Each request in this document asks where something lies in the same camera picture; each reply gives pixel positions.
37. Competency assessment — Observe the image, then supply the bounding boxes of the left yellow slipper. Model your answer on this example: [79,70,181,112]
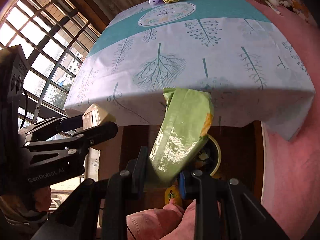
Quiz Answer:
[164,185,183,207]

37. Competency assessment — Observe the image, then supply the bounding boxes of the white teal leaf tablecloth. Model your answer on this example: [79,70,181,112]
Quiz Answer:
[65,0,314,127]

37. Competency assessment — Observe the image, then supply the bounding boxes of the left pink trouser leg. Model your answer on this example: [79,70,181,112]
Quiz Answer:
[126,203,184,239]

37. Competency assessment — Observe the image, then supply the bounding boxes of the light green snack packet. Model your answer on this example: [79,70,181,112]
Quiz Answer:
[145,88,214,188]

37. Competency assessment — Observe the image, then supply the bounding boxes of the left hand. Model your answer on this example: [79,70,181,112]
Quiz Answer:
[1,186,52,226]

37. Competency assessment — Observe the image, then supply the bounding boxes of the round yellow-rimmed trash bin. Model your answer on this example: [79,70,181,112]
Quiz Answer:
[190,135,222,178]

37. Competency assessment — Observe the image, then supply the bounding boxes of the white pen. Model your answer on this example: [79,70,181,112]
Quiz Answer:
[265,0,282,16]

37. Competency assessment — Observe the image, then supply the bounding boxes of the beige small carton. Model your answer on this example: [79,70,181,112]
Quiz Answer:
[82,103,116,130]

